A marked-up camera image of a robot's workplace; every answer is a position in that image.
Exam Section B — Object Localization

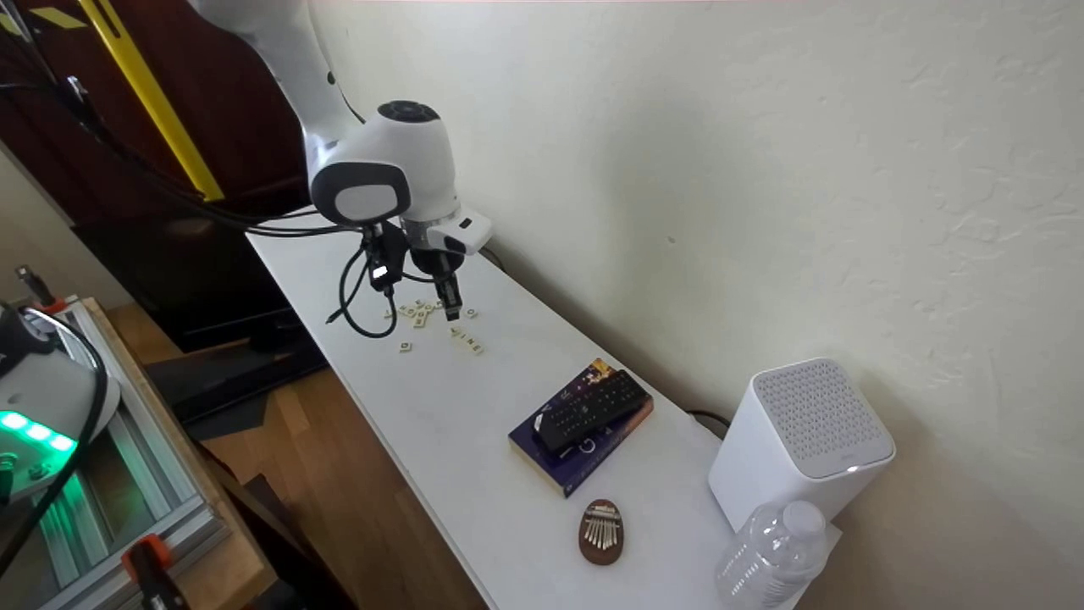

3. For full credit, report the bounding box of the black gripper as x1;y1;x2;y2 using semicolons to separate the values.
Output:
405;239;467;324

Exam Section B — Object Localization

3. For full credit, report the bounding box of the black remote control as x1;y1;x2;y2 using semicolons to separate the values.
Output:
531;368;650;457

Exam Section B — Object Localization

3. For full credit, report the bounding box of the purple hardcover book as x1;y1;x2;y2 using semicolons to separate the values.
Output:
503;356;658;503

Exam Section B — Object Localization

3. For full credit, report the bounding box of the black low shelf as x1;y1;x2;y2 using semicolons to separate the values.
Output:
141;335;333;446

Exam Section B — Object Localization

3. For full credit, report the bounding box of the black stand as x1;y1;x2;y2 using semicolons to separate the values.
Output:
77;213;333;351

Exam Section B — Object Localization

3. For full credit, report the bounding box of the brown oval kalimba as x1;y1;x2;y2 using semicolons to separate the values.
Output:
575;496;631;570

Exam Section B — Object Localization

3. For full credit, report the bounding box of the long yellow bar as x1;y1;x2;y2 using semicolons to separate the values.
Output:
74;0;229;208

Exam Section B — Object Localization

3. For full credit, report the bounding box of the white box speaker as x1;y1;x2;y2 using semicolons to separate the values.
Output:
705;356;901;536

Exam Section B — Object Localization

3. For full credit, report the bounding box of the orange and black clamp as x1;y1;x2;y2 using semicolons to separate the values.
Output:
119;531;194;610

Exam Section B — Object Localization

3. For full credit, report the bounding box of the white device with green light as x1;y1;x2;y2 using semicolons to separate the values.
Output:
0;301;124;508

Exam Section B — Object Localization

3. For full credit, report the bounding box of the clear plastic water bottle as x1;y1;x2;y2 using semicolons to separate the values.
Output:
711;497;833;610

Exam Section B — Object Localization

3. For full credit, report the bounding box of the dark brown cabinet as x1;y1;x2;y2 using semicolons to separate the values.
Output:
0;0;333;231

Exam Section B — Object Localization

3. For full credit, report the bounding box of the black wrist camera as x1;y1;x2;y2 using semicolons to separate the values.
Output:
362;219;412;299

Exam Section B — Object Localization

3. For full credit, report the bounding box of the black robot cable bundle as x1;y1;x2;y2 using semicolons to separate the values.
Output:
248;218;438;341

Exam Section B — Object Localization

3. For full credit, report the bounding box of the aluminium extrusion frame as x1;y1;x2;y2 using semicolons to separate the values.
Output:
20;295;234;610

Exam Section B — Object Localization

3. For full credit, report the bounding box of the thick black cable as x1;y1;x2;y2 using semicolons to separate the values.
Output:
0;301;114;579

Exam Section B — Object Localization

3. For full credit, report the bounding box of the dark red clamp handle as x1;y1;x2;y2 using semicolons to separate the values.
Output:
10;260;59;314

